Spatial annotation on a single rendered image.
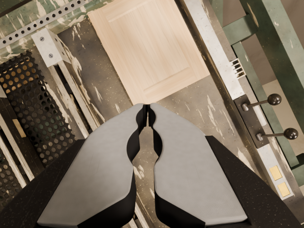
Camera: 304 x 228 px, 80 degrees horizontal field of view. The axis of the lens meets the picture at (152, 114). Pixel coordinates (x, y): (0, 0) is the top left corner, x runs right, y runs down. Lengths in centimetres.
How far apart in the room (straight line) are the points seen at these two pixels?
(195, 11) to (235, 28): 20
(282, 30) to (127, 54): 56
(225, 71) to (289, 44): 24
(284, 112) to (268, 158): 276
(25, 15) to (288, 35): 94
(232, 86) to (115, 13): 51
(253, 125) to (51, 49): 77
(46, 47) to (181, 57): 48
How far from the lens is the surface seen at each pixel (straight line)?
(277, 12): 86
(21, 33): 86
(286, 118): 349
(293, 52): 85
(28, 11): 88
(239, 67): 77
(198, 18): 76
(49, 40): 78
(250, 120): 75
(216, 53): 74
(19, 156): 83
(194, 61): 73
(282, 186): 88
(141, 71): 71
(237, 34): 87
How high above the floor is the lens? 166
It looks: 37 degrees down
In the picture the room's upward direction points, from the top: 155 degrees clockwise
